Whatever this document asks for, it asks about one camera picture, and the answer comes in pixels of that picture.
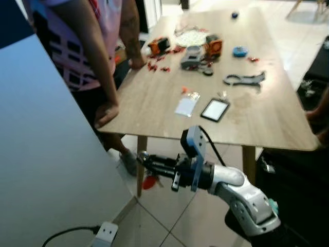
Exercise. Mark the person's tattooed left forearm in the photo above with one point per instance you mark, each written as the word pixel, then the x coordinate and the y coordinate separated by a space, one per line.
pixel 131 36

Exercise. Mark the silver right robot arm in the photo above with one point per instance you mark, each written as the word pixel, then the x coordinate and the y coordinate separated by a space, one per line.
pixel 247 200

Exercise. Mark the bystander forearm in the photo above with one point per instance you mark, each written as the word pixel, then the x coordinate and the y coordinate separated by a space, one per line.
pixel 321 116

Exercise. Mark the person's right forearm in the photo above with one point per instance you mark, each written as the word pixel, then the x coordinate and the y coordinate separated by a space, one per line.
pixel 95 56

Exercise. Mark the person's right hand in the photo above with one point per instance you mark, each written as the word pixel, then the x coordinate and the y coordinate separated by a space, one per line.
pixel 106 114

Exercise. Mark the person's left hand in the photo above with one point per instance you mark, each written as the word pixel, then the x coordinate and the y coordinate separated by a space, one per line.
pixel 137 63

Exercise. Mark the grey shoe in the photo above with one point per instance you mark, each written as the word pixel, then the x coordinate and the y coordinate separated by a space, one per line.
pixel 128 162

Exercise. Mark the clear plastic zip bag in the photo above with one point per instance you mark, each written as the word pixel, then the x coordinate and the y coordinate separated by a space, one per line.
pixel 186 105

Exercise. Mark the black phone with white screen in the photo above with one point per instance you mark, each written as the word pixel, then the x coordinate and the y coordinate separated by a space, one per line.
pixel 215 109

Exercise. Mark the small orange clip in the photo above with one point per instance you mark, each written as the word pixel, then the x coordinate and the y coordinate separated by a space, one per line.
pixel 184 90

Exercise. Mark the white power strip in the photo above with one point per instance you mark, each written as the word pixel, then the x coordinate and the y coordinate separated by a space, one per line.
pixel 105 234

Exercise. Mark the light wooden table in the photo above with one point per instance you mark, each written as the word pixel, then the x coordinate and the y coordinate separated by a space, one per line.
pixel 257 118

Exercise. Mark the small red plastic piece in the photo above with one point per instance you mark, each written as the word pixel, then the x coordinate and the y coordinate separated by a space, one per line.
pixel 253 59
pixel 152 66

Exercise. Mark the grey motor block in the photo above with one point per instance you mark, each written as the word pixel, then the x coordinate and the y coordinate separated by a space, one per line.
pixel 193 57

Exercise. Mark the small orange black device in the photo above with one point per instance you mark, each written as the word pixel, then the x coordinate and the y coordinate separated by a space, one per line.
pixel 159 46

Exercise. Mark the black bag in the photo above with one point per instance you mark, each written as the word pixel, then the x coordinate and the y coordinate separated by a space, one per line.
pixel 298 195

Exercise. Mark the tall orange black device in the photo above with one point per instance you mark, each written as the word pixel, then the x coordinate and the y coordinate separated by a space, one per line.
pixel 213 46

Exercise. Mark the white round patterned plate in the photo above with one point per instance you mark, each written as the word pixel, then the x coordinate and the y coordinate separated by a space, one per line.
pixel 190 37

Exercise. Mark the person in pink patterned shirt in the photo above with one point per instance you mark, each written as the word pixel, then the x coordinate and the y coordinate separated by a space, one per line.
pixel 67 56

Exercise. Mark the dark blue ball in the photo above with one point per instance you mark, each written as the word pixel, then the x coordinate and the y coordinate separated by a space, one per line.
pixel 234 14

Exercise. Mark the wooden chair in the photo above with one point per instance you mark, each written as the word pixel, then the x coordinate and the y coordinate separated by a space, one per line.
pixel 308 6

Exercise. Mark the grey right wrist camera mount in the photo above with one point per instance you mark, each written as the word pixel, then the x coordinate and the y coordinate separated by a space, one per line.
pixel 194 141

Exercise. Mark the grey metal bracket part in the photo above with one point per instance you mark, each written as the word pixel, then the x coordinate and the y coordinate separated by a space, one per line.
pixel 245 79

